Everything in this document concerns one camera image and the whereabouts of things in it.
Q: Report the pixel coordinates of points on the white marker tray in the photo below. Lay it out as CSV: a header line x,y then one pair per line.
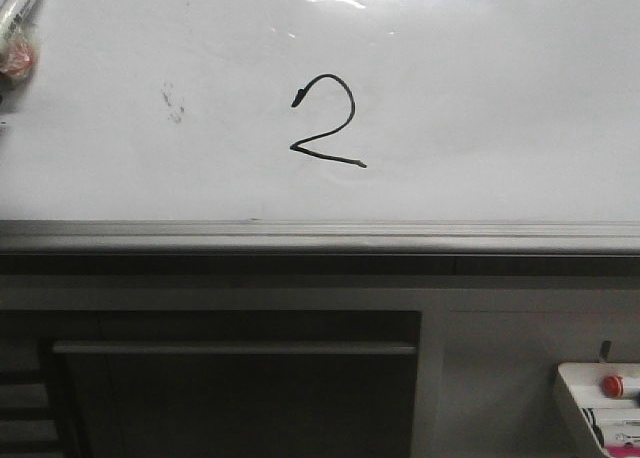
x,y
577,386

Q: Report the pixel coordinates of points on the white whiteboard with aluminium frame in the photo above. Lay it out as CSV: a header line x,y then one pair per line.
x,y
428,126

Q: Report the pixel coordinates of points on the pink capped marker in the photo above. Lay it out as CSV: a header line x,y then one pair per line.
x,y
628,450

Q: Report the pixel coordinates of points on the red capped marker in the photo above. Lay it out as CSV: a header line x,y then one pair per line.
x,y
620,386

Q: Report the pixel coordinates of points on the white whiteboard marker with tape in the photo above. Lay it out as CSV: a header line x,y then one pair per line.
x,y
19,49

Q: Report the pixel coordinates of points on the dark cabinet panel with rail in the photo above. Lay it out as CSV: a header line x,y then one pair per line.
x,y
208,384

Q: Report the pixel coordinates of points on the black capped marker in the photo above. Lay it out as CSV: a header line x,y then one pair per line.
x,y
615,426

